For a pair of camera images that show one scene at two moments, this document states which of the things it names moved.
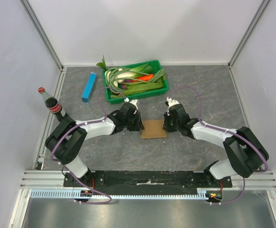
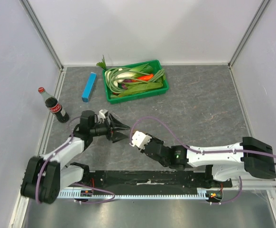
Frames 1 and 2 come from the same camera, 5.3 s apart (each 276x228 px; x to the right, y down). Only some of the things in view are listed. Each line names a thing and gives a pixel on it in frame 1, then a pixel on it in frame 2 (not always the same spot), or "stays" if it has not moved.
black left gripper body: [134, 124] -> [107, 129]
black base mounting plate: [150, 183] stays
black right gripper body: [167, 124] -> [150, 147]
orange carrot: [146, 78] stays
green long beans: [115, 76] stays
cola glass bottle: [52, 104] stays
